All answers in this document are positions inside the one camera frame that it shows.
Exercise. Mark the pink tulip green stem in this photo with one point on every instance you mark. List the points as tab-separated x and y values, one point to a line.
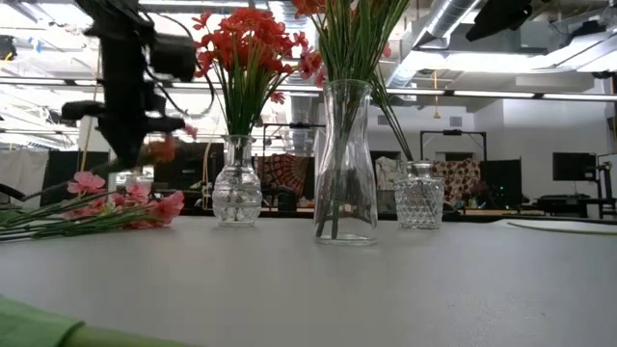
29	328

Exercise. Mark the bulbous textured glass vase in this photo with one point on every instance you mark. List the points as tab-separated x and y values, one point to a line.
237	197

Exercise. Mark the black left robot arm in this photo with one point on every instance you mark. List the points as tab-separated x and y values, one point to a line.
108	14

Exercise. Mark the ceiling light strip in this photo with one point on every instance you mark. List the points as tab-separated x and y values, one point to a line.
491	94

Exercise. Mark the white whiteboard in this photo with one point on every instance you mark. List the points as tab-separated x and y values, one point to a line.
611	160

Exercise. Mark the silver ceiling air duct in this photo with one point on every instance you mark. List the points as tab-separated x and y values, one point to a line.
443	19

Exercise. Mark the white hanging curtain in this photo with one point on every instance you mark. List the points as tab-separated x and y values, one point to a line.
21	176

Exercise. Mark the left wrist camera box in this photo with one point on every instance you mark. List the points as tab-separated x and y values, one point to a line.
174	58

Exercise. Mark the black upright panel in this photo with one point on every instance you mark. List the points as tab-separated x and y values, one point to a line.
501	180
62	178

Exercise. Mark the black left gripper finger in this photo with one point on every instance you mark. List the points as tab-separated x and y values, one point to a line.
164	124
82	110

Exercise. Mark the black overhead camera frame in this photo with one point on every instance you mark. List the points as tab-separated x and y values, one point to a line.
294	125
453	132

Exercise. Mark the red mandala cloth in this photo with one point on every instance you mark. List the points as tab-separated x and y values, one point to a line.
284	171

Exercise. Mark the red artificial flower bunch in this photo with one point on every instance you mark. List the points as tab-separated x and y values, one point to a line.
250	38
356	43

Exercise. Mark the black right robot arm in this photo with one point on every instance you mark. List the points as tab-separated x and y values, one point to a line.
496	17

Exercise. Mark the black monitor on stand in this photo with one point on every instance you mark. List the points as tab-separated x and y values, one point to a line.
573	166

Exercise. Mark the black background desk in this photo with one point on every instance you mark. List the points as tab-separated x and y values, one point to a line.
559	198

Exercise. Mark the maroon patterned cloth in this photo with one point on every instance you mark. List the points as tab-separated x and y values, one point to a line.
458	180

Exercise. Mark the tall smooth glass vase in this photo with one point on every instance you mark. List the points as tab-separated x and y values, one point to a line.
344	193

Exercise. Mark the short diamond-cut glass vase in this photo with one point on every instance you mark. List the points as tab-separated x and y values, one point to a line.
418	202

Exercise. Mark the white grey patterned cloth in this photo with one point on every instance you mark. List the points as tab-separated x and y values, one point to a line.
385	173

